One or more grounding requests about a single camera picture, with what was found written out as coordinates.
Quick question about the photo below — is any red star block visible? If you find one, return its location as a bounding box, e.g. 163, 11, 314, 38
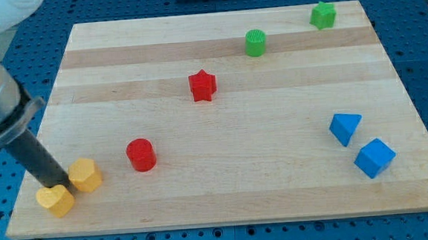
188, 69, 217, 102

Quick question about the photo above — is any wooden board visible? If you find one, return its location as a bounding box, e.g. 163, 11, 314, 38
7, 1, 428, 240

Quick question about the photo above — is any red cylinder block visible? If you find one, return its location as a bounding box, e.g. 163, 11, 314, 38
126, 138, 157, 172

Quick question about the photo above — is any green cylinder block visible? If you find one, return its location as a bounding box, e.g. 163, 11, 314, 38
244, 29, 266, 57

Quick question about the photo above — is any blue triangular prism block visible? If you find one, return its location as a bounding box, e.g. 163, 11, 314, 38
329, 113, 362, 147

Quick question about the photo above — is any yellow hexagon block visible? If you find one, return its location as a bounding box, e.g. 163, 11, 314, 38
68, 158, 103, 192

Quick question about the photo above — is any green star block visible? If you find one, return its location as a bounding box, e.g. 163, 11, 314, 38
309, 1, 337, 30

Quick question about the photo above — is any blue cube block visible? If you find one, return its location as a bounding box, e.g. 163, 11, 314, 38
354, 138, 396, 179

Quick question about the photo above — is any yellow heart block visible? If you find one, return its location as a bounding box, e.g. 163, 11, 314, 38
36, 184, 75, 218

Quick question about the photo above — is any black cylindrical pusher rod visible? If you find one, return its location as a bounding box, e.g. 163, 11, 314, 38
5, 129, 71, 188

